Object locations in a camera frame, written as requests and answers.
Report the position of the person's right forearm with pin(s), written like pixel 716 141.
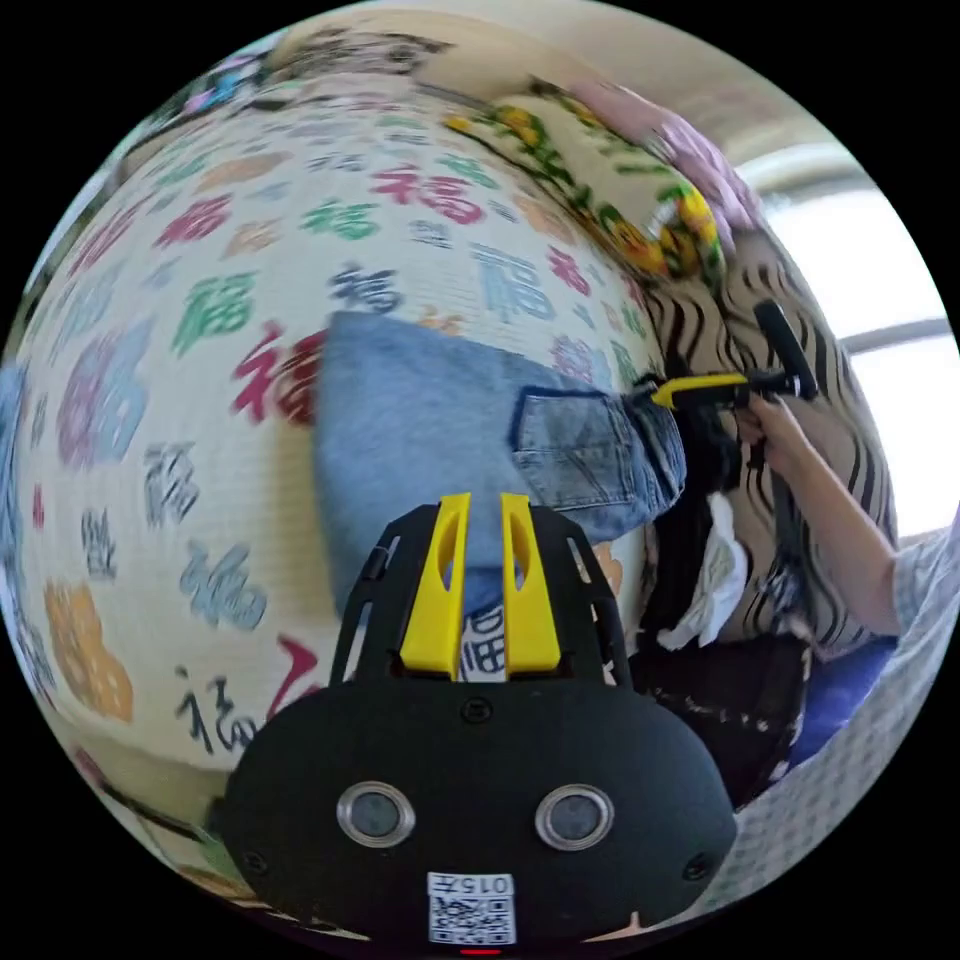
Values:
pixel 840 525

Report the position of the blue jeans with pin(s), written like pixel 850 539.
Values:
pixel 420 435

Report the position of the person's body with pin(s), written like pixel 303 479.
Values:
pixel 885 750

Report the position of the window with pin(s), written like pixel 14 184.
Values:
pixel 870 247

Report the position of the pink floral pillow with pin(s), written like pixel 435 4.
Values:
pixel 675 142

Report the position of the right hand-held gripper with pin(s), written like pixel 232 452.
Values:
pixel 765 384

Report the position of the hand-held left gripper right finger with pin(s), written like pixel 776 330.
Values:
pixel 534 600

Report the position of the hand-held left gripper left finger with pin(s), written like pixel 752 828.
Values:
pixel 429 600

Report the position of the bed with printed mat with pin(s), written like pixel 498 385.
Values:
pixel 225 420

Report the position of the person's right hand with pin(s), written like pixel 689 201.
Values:
pixel 769 427

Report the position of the sunflower print pillow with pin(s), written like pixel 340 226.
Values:
pixel 600 180

